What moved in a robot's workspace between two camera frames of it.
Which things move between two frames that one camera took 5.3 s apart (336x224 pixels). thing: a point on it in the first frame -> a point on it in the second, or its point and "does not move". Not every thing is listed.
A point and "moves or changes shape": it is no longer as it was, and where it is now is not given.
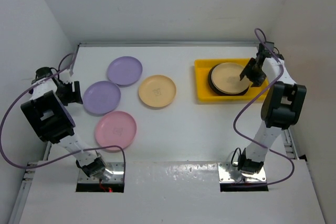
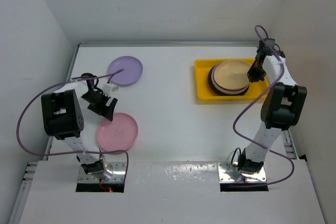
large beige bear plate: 157,91 -> 231,74
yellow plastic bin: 205,93 does not move
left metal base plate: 117,176 does not move
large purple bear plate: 125,71 does not move
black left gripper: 73,96 -> 104,110
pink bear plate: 115,128 does not move
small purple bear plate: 101,97 moves or changes shape
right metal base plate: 228,173 does not move
